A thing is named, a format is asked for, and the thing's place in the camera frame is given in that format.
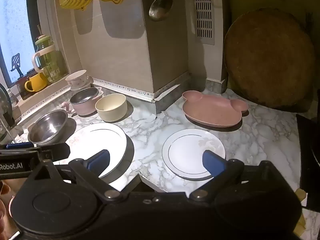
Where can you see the metal ladle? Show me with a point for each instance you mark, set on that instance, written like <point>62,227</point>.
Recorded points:
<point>160,7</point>

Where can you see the white vent grille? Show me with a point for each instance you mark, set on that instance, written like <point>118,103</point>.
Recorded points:
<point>205,41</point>

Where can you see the round wooden cutting board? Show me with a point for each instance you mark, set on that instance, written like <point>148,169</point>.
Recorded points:
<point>270,60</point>

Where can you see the small white plate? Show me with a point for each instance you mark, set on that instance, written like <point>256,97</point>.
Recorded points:
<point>185,152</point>

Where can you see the dark glass jar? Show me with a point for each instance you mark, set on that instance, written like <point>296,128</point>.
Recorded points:
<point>23,94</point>

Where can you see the yellow mug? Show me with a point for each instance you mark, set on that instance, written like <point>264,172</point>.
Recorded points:
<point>37,82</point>

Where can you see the pink bear-shaped plate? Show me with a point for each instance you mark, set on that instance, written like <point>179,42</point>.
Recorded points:
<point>212,110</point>

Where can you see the white floral bowl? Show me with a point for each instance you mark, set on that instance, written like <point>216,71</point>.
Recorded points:
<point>76,80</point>

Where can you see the person's left hand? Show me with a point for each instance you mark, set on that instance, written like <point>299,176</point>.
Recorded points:
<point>4,200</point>

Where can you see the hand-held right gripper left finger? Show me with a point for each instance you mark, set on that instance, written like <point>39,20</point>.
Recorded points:
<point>98,161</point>

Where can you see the glass pot lid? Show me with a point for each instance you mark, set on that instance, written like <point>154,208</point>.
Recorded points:
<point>3,105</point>

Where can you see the cream bowl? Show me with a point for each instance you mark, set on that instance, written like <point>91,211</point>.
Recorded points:
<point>112,113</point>

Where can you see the large white plate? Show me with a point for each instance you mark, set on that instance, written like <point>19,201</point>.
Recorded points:
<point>100,137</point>

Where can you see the stainless steel bowl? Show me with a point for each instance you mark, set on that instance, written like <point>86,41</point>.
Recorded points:
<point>47,127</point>

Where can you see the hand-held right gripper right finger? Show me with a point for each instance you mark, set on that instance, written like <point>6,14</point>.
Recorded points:
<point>212,163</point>

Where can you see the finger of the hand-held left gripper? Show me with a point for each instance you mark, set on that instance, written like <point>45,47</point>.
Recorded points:
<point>20,145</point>
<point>57,151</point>

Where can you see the green glass jug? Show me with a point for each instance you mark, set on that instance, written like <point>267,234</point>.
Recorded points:
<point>53,65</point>

